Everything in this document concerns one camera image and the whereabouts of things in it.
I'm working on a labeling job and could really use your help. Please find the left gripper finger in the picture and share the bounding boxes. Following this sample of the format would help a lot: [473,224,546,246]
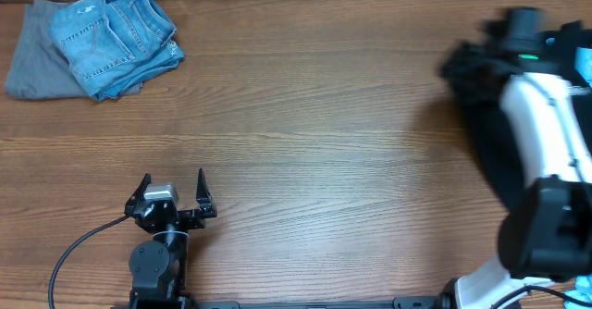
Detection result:
[124,173,152,216]
[195,168,217,218]

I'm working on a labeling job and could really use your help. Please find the black polo shirt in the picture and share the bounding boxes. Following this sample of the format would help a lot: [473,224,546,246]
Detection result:
[439,20,591,210]

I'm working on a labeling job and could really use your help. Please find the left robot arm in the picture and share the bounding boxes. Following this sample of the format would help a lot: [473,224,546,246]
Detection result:
[124,170,217,309]

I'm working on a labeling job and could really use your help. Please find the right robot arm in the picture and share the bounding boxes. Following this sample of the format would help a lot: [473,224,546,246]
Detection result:
[438,7,591,308]

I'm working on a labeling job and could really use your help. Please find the folded blue denim jeans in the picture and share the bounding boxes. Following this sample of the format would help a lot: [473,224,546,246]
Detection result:
[49,0,185,101]

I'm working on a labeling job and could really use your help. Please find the folded grey garment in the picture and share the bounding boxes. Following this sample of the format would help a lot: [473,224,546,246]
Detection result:
[4,0,143,101]

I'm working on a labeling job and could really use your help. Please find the light blue t-shirt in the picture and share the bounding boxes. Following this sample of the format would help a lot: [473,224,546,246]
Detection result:
[543,35,592,309]

